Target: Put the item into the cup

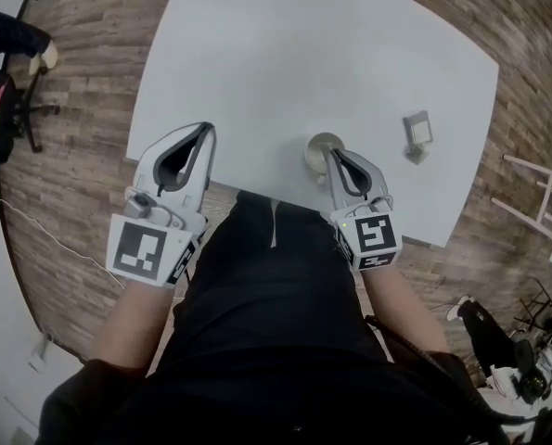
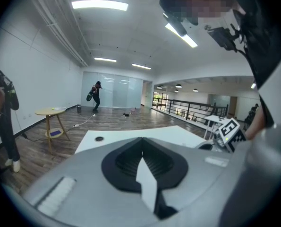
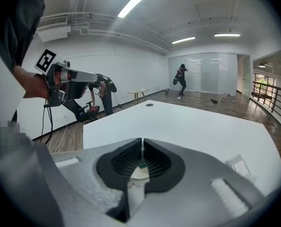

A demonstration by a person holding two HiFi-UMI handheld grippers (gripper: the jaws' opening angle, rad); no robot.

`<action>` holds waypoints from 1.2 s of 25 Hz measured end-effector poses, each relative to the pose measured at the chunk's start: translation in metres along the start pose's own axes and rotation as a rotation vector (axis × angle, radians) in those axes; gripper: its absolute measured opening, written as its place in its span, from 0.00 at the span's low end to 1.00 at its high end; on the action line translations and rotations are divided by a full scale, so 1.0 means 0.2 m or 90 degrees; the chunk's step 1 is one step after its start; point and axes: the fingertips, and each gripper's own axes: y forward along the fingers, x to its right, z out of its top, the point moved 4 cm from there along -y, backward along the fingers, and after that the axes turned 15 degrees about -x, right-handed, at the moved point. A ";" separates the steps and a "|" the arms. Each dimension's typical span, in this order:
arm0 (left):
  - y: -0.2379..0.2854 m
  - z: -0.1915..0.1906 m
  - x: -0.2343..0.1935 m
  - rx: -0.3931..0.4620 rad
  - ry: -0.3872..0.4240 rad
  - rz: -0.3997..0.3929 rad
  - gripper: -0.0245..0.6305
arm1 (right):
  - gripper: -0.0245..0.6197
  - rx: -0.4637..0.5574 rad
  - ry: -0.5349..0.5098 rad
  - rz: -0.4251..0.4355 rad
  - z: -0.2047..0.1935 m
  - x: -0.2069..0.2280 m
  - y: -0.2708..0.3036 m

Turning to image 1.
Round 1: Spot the beige cup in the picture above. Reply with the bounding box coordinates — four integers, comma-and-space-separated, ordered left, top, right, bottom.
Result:
304, 132, 347, 185

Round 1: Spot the person's black clothing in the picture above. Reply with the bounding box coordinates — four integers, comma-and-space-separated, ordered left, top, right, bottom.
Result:
33, 190, 513, 445

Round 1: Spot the black office chair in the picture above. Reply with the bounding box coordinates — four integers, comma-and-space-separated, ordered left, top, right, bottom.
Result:
0, 67, 61, 175

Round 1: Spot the black folding stand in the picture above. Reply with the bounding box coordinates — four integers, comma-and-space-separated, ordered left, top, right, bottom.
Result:
514, 278, 552, 342

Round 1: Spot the person's left forearm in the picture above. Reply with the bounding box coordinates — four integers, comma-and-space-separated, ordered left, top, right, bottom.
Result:
89, 275, 175, 379

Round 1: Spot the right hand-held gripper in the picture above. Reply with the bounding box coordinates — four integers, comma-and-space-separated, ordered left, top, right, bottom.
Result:
325, 147, 403, 272

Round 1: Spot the white wooden chair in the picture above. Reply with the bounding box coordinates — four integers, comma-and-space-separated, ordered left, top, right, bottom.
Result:
491, 153, 552, 241

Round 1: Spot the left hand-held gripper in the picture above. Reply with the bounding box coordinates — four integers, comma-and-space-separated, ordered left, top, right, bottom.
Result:
106, 121, 219, 289

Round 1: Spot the person's right forearm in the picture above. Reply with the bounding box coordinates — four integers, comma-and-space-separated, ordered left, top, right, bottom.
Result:
361, 265, 452, 365

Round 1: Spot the white floor cable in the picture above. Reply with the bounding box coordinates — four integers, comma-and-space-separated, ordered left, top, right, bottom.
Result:
0, 197, 126, 291

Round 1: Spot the grey square item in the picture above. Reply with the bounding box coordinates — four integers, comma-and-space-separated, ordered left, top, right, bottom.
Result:
402, 109, 435, 166

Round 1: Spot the white power adapter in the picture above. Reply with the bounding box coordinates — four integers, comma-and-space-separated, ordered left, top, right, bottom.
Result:
27, 334, 54, 373

